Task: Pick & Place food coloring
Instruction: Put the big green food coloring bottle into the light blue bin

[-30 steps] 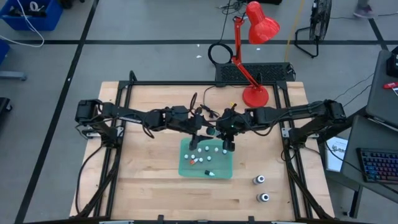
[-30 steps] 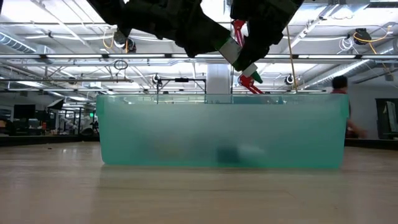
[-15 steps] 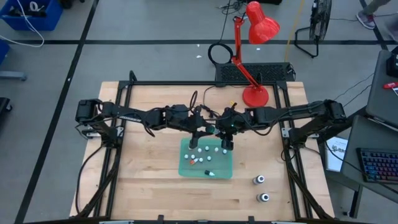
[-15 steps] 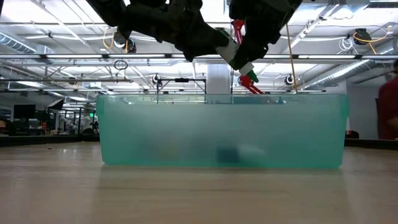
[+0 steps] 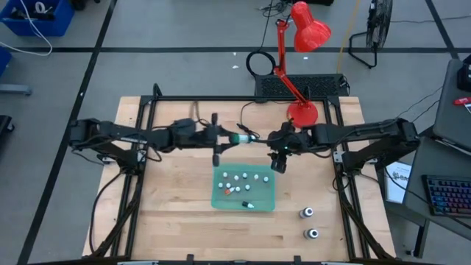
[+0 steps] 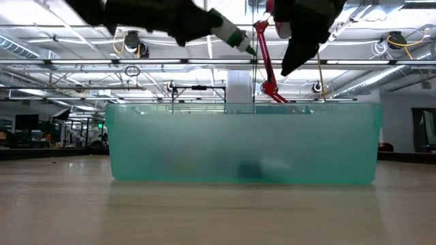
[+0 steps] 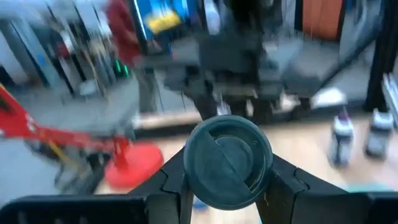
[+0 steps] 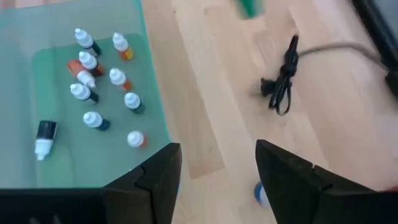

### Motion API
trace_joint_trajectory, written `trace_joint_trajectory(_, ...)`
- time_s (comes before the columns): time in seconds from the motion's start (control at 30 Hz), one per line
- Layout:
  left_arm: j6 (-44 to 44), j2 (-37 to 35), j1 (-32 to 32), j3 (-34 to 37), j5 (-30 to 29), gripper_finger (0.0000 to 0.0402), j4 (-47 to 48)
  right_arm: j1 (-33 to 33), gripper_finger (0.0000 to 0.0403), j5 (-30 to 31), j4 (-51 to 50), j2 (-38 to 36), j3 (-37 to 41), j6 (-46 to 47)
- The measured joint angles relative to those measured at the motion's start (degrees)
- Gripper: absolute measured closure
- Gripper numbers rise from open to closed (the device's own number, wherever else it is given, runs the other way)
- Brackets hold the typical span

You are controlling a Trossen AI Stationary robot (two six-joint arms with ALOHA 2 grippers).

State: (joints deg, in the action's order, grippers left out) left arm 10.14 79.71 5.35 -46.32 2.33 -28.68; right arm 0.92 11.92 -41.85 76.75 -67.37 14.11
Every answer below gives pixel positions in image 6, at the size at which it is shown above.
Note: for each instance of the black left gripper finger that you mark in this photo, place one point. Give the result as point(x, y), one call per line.
point(184, 17)
point(185, 38)

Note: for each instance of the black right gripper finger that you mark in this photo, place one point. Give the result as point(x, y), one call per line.
point(303, 41)

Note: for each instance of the large green-tipped coloring bottle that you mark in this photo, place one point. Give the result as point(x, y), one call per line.
point(231, 32)

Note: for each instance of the red desk lamp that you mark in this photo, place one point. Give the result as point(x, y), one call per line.
point(269, 86)

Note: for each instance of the translucent green plastic bin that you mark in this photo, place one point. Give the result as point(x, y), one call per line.
point(243, 143)

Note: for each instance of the black background monitor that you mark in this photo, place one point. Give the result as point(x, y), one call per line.
point(26, 121)

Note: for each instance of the background black gantry frame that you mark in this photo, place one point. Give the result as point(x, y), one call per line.
point(199, 87)

